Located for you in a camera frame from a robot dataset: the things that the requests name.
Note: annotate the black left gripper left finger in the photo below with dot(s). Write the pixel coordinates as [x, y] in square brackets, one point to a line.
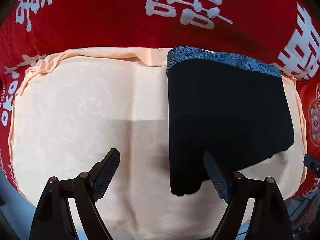
[53, 218]

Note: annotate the black pants grey waistband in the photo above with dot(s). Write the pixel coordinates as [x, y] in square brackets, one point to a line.
[228, 105]

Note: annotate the peach cream cloth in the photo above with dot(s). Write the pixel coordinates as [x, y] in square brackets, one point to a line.
[73, 107]

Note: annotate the red blanket white lettering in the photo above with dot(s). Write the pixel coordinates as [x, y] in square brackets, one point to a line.
[282, 32]

